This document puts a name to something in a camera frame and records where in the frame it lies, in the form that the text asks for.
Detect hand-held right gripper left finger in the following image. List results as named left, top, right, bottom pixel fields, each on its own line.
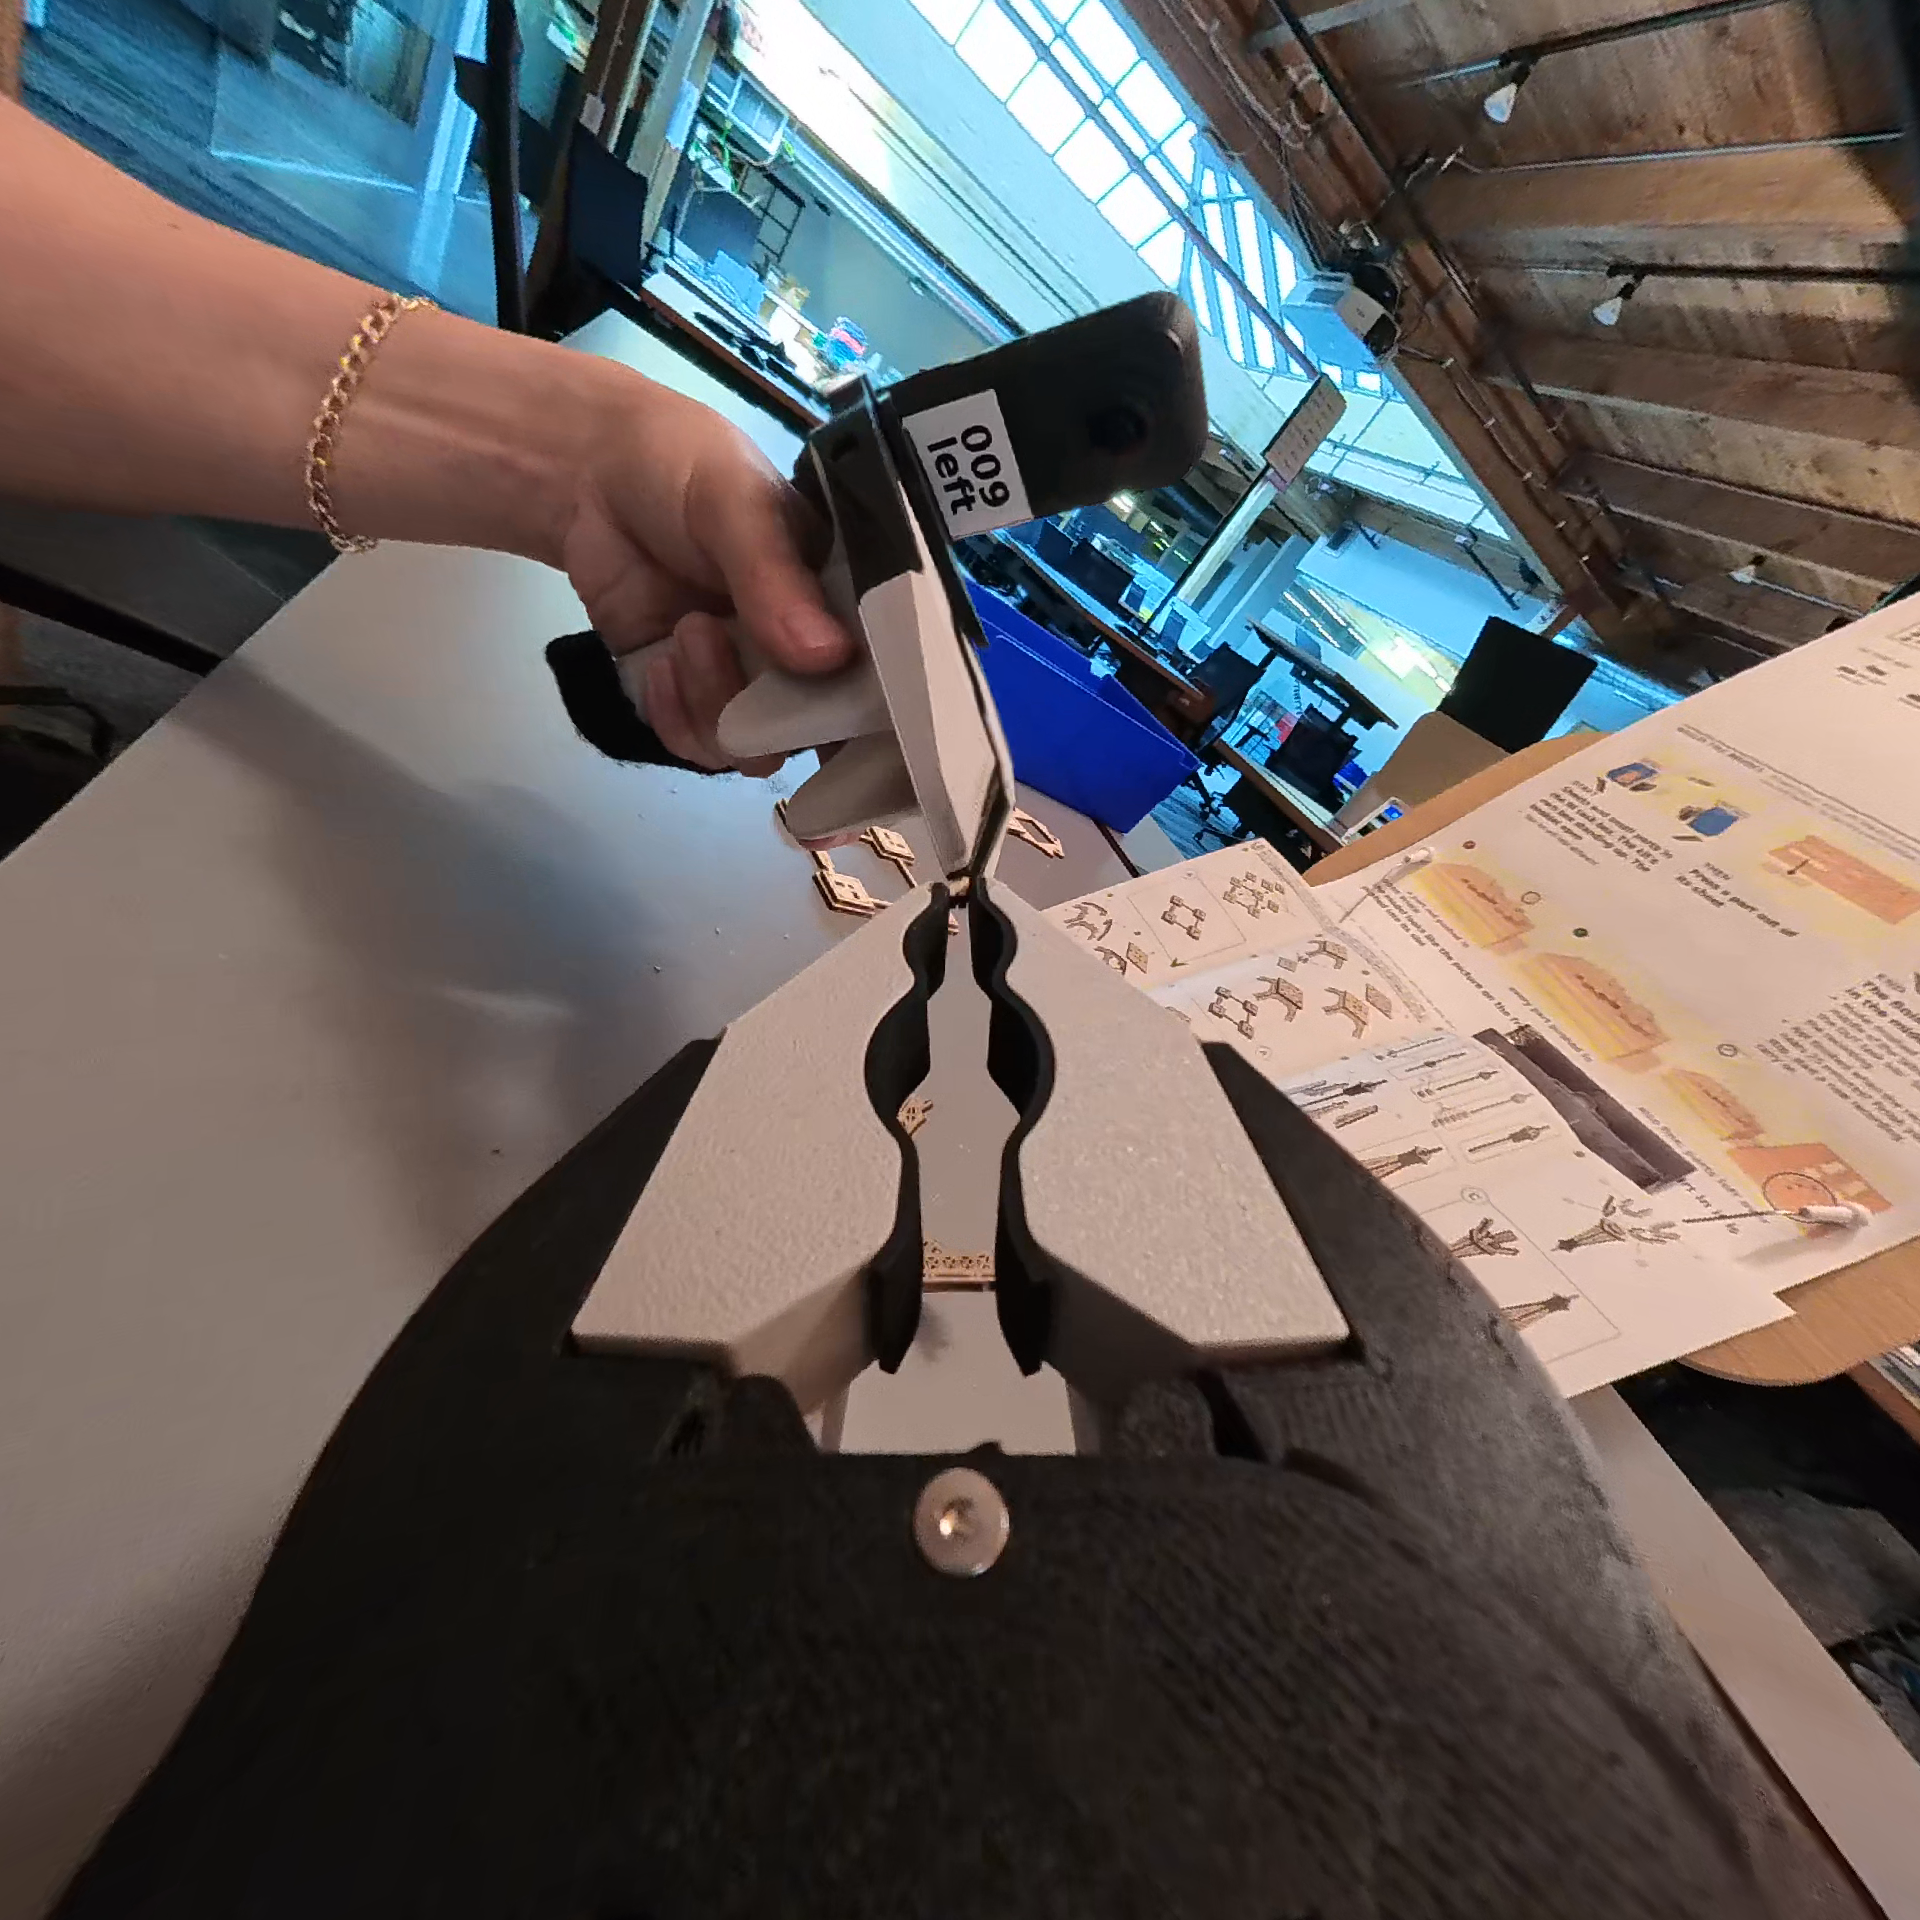
left=566, top=884, right=964, bottom=1415

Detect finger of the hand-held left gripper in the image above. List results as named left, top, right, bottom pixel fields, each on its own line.
left=870, top=566, right=1009, bottom=884

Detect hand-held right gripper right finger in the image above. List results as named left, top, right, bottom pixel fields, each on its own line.
left=970, top=879, right=1356, bottom=1421

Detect person's left forearm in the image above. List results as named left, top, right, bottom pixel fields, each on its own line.
left=0, top=93, right=601, bottom=565

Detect white office desk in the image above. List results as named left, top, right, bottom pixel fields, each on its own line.
left=558, top=307, right=819, bottom=437

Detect grey desk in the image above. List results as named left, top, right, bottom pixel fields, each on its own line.
left=0, top=539, right=1920, bottom=1920

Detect person's left hand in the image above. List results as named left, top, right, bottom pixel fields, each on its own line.
left=550, top=356, right=876, bottom=781

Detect blue plastic bin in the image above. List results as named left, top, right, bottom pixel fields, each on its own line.
left=959, top=573, right=1204, bottom=837

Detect wooden puzzle sheet lattice cutouts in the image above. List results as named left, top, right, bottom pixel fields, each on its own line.
left=767, top=797, right=1069, bottom=921

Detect hanging white sign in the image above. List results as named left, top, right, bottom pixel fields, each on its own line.
left=1260, top=374, right=1348, bottom=490

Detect grey ceiling-mounted unit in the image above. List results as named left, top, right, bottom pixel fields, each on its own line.
left=1282, top=267, right=1404, bottom=374

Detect assembly instruction booklet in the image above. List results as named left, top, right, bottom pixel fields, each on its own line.
left=1039, top=837, right=1797, bottom=1401

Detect printed instruction sheet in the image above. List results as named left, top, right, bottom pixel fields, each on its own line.
left=1309, top=596, right=1920, bottom=1295

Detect black pole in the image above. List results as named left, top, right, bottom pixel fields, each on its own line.
left=478, top=0, right=537, bottom=337

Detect dark bag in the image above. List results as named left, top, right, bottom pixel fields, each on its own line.
left=0, top=681, right=118, bottom=860

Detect gold chain bracelet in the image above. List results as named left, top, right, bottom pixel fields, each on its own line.
left=305, top=291, right=442, bottom=558

